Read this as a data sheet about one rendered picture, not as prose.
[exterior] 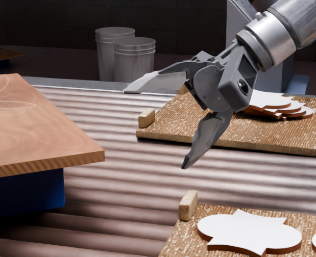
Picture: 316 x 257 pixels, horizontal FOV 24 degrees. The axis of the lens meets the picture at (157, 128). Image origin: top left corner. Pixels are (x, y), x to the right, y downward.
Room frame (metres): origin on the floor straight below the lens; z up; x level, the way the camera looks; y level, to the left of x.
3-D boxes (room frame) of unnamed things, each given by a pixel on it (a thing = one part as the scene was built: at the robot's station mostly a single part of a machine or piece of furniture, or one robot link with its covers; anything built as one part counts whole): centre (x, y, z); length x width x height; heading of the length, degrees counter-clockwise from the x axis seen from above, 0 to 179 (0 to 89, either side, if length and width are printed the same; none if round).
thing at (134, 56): (5.12, 0.16, 0.19); 0.30 x 0.30 x 0.37
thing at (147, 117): (1.43, 0.02, 0.95); 0.06 x 0.02 x 0.03; 162
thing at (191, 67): (1.05, -0.04, 1.13); 0.09 x 0.02 x 0.05; 102
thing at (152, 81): (1.06, 0.01, 1.12); 0.09 x 0.06 x 0.03; 102
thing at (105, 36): (5.52, 0.32, 0.19); 0.30 x 0.30 x 0.37
